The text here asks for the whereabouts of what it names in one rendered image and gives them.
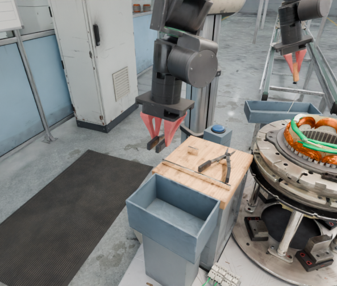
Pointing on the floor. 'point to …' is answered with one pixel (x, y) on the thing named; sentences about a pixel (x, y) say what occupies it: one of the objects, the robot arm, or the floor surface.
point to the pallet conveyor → (334, 101)
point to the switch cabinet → (97, 59)
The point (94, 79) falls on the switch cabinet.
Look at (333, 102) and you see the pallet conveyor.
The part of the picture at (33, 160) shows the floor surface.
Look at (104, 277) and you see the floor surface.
